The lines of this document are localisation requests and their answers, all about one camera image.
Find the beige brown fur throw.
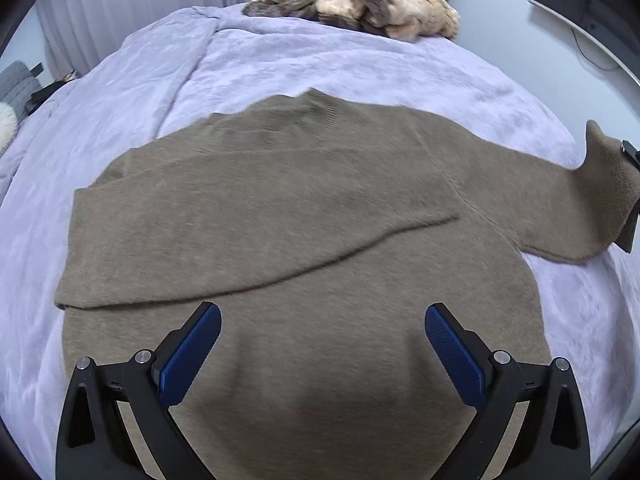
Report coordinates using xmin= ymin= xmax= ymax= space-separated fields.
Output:
xmin=243 ymin=0 xmax=461 ymax=42

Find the white fluffy cushion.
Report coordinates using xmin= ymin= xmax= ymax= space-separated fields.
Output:
xmin=0 ymin=102 xmax=19 ymax=156

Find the brown knit sweater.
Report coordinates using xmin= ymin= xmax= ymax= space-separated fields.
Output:
xmin=54 ymin=87 xmax=640 ymax=480

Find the black wall cable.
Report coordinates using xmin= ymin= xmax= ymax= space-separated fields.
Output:
xmin=571 ymin=27 xmax=621 ymax=71

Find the lavender plush blanket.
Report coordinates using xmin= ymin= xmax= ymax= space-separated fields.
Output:
xmin=0 ymin=4 xmax=633 ymax=480

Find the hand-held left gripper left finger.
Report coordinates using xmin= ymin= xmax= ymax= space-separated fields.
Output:
xmin=56 ymin=301 xmax=222 ymax=480

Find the grey quilted chair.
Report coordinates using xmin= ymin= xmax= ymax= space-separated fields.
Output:
xmin=0 ymin=60 xmax=43 ymax=126

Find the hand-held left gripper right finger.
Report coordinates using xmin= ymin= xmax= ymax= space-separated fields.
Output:
xmin=425 ymin=303 xmax=592 ymax=480

